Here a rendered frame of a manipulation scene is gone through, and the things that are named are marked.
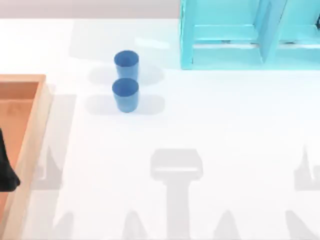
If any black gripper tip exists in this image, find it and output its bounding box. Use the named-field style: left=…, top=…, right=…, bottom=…
left=0, top=127, right=21, bottom=193

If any blue cup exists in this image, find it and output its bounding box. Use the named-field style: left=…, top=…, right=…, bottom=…
left=111, top=77, right=140, bottom=114
left=113, top=50, right=140, bottom=81

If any light blue rack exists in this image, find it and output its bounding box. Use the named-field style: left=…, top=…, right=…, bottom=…
left=179, top=0, right=320, bottom=71

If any salmon-coloured shallow box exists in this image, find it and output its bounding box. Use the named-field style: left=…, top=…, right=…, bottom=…
left=0, top=74, right=54, bottom=240

